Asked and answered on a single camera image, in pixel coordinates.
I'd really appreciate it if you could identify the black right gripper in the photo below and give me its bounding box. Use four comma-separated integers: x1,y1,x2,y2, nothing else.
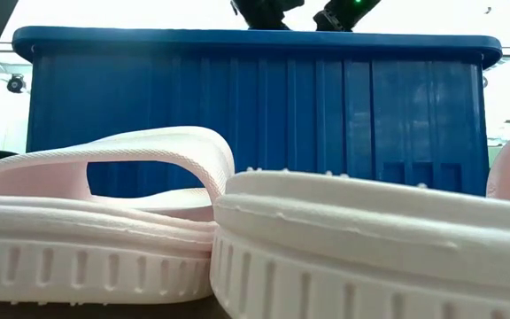
312,0,383,33

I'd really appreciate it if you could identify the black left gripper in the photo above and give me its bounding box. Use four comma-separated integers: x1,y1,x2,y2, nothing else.
230,0,305,31

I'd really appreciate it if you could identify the pink foam slide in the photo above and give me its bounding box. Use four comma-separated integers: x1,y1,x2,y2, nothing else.
209,121,510,319
0,126,236,306

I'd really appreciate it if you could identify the blue plastic bin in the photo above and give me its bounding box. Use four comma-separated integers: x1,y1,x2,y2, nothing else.
11,25,503,198

